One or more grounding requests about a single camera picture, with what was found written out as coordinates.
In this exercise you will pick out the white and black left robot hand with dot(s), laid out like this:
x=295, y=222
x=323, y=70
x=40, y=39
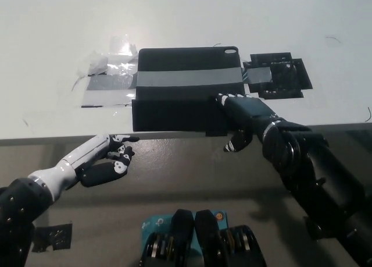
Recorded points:
x=75, y=159

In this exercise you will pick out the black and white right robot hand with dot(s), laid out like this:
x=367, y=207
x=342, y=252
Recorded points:
x=247, y=113

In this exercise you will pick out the black tablet cover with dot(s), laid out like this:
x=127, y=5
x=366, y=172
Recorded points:
x=174, y=113

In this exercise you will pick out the black tape patch on table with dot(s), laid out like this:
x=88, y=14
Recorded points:
x=293, y=75

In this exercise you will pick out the crumpled clear tape patch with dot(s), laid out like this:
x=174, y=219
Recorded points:
x=100, y=64

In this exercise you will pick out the teal tp-link box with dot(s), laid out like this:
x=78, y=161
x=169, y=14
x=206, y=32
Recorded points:
x=152, y=224

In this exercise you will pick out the thin black thread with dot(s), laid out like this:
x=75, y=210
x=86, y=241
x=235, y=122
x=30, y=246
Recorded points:
x=334, y=38
x=369, y=113

